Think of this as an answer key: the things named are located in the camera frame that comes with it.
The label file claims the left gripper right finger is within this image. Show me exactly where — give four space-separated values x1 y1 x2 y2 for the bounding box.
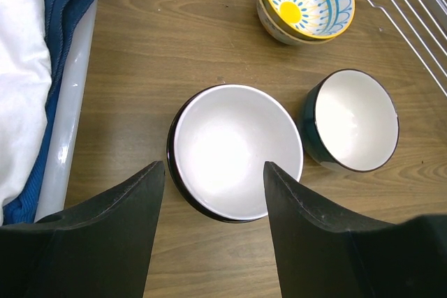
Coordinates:
263 162 446 297

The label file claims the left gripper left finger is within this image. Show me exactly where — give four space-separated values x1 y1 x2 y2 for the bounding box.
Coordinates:
1 161 165 297

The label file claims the teal white bowl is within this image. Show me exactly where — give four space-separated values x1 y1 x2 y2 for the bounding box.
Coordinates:
297 68 400 173

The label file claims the red bowl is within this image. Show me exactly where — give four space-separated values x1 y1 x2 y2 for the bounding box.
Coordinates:
166 84 304 223

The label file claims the white floral bowl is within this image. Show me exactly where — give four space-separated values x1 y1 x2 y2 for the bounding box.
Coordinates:
256 0 334 46

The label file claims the white laundry basket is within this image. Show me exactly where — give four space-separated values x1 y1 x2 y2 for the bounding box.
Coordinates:
34 0 98 221

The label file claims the white cloth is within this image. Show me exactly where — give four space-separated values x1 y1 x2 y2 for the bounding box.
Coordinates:
1 0 52 206

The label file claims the navy blue garment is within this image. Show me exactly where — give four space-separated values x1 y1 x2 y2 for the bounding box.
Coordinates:
1 0 94 225

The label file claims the wire dish rack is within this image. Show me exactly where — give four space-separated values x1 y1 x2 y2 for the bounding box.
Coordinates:
366 0 446 94

